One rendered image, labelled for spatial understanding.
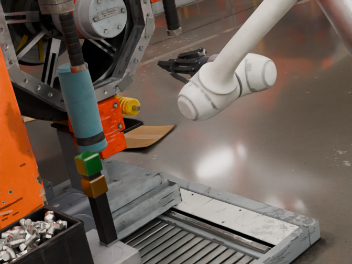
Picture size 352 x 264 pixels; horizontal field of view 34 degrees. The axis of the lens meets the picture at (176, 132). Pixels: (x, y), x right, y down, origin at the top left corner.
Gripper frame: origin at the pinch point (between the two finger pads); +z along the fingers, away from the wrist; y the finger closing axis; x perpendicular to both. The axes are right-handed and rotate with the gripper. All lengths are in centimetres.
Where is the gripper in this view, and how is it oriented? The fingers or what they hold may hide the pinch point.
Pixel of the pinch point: (167, 65)
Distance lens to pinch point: 185.3
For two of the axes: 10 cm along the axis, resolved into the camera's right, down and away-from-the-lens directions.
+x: -6.4, -3.8, -6.6
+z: -6.7, -1.4, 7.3
